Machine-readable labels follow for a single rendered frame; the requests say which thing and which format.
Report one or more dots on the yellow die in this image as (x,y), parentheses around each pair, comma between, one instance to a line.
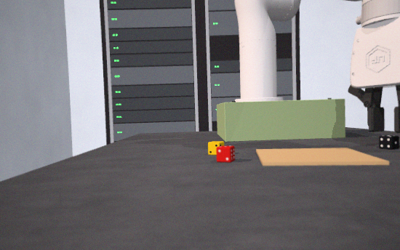
(212,147)

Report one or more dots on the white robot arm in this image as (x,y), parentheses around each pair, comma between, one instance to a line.
(257,40)

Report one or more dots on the red die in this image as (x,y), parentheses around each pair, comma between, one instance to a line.
(225,154)

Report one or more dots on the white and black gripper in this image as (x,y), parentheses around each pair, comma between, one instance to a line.
(375,64)

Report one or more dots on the black die with white pips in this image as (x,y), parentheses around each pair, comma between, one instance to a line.
(389,142)

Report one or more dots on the tan flat mat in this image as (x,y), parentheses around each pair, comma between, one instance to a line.
(316,156)

